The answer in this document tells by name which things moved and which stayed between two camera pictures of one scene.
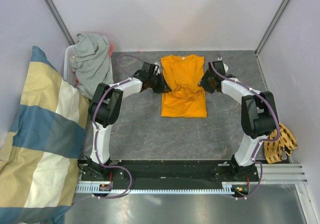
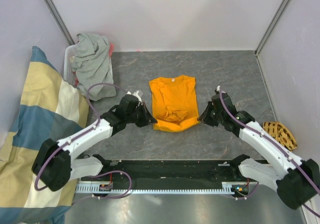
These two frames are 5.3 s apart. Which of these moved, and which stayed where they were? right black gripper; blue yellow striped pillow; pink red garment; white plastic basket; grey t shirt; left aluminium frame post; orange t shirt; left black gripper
Moved: orange t shirt; left black gripper; right black gripper
Stayed: left aluminium frame post; grey t shirt; white plastic basket; blue yellow striped pillow; pink red garment
